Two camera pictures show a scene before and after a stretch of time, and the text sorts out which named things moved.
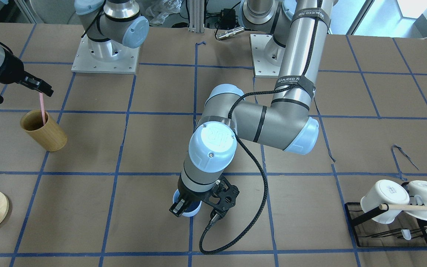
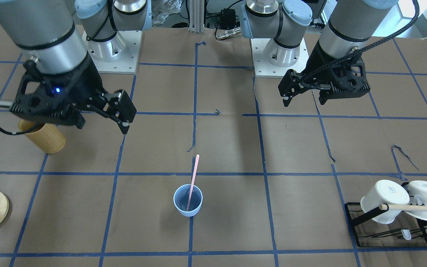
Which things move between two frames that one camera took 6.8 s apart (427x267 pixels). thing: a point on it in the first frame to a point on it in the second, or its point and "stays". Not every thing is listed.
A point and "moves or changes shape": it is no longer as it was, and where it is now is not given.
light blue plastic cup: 193,208 stays
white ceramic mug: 385,191 stays
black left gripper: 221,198 to 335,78
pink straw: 43,108 moves or changes shape
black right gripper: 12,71 to 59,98
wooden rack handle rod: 414,207 stays
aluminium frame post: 196,20 stays
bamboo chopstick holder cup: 49,135 stays
